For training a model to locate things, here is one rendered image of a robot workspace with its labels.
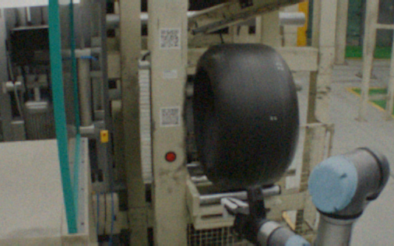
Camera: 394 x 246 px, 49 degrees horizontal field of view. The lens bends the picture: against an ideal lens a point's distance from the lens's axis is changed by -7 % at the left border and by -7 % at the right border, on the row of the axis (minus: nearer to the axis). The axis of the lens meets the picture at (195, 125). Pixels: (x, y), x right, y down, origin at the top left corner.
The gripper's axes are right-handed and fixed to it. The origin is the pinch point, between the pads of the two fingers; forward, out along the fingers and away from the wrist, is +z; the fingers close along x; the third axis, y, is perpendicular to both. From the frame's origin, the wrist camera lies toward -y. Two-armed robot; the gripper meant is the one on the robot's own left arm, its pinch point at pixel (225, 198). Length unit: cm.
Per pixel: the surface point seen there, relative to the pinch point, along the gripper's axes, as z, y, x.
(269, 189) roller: 17.9, 9.7, 38.4
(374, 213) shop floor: 66, 77, 217
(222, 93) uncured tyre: 21.5, -28.5, 10.4
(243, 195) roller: 21.5, 12.2, 28.0
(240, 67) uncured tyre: 22.1, -37.9, 17.4
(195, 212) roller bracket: 25.4, 17.8, 8.9
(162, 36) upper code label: 40, -45, -5
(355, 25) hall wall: 626, -73, 913
